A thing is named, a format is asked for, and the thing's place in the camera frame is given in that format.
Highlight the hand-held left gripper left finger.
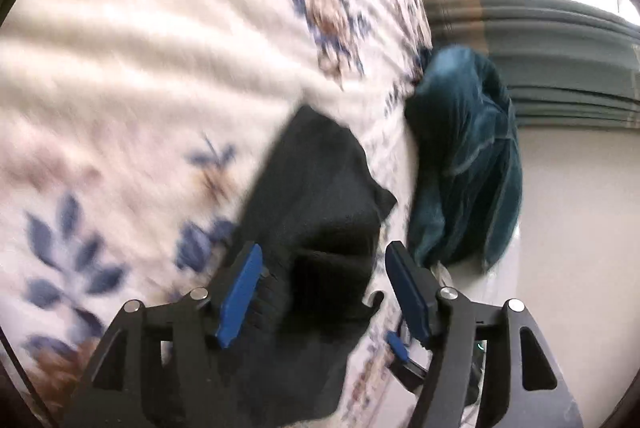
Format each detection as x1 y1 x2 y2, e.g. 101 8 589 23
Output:
62 243 264 428

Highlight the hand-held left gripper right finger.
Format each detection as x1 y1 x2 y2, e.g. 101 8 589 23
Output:
385 240 583 428

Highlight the dark striped sweater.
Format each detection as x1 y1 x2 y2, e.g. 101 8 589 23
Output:
220 104 398 428

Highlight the teal velvet blanket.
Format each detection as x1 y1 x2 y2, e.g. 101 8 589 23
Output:
403 46 524 272

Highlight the floral quilt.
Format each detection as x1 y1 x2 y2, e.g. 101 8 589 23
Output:
0 0 436 428

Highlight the grey-green curtain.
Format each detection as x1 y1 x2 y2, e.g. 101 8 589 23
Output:
430 0 640 130

